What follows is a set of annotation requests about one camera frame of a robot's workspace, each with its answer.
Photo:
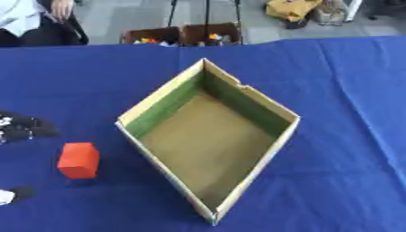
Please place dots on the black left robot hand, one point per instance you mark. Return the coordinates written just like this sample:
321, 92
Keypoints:
26, 127

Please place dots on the brown cardboard box with toys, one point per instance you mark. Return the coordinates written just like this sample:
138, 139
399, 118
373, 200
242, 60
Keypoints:
211, 34
150, 36

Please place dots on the tan cardboard box green inside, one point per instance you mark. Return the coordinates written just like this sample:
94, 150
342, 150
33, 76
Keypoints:
211, 142

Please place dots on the orange rectangular block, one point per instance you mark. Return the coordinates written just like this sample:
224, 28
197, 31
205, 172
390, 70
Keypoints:
79, 160

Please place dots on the person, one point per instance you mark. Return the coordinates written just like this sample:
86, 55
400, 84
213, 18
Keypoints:
32, 21

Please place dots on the black tripod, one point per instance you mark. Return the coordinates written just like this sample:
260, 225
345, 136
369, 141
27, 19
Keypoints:
207, 18

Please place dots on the yellow bag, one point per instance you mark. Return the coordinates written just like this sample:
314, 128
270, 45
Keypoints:
292, 8

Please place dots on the clear plastic bag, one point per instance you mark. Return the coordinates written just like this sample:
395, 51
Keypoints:
330, 13

